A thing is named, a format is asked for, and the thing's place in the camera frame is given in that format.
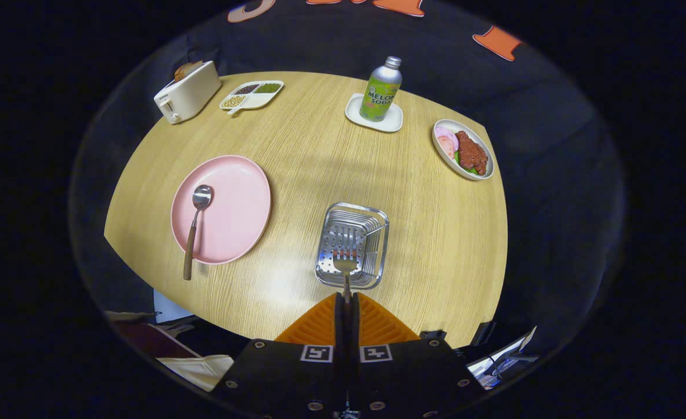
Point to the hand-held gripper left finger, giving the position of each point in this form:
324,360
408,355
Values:
285,372

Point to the pink round plate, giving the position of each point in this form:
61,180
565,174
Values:
232,209

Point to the yellow beans portion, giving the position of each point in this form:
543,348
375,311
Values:
233,101

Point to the brown toasted bread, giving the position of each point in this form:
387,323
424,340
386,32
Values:
187,70

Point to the dark red bag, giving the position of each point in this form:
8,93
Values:
156,340

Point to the white square coaster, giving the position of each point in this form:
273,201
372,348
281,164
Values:
391,123

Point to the white toaster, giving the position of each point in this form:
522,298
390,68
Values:
191,94

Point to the pink ham slices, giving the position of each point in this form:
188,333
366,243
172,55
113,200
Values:
445,139

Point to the perforated steel basket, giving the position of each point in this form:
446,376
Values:
373,233

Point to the white flat panel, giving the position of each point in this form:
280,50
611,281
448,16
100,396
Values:
503,355

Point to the white divided tray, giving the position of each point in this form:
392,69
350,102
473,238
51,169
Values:
254,103

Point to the dark beans portion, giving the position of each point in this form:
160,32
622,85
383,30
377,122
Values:
246,89

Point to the green beans portion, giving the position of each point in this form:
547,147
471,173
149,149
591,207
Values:
268,88

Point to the white oval dish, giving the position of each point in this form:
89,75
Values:
442,152

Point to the white paper sheet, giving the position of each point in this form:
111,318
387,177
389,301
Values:
168,308

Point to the beige zip pouch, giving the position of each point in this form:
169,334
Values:
203,369

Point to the green soda bottle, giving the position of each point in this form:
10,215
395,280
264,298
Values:
381,93

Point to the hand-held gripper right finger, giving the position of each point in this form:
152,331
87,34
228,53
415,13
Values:
407,372

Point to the green lettuce leaf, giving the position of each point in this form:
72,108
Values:
470,170

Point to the red-brown meat piece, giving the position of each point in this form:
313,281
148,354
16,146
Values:
471,152

